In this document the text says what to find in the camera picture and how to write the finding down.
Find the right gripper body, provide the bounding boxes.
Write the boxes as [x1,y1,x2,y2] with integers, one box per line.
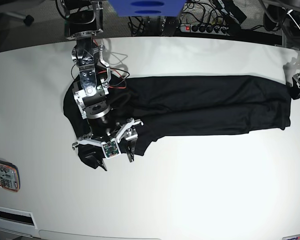
[72,117,144,150]

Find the black T-shirt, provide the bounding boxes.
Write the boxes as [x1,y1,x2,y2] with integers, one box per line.
[63,75,291,156]

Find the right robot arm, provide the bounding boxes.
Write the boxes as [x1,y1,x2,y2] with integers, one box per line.
[54,0,143,170]

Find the orange framed device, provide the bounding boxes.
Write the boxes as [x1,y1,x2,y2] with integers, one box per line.
[0,160,21,193]

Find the blue plastic box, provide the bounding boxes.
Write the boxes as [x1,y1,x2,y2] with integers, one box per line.
[108,0,186,17]

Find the sticker at bottom right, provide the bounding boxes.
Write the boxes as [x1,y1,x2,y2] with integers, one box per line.
[282,234,300,240]

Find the black caster wheel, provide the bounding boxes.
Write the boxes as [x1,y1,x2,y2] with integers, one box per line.
[23,15,35,27]

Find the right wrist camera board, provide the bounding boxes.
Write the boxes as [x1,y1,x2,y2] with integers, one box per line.
[101,138,121,159]

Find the power strip with red switch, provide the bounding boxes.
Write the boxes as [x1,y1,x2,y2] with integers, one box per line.
[179,23,229,36]

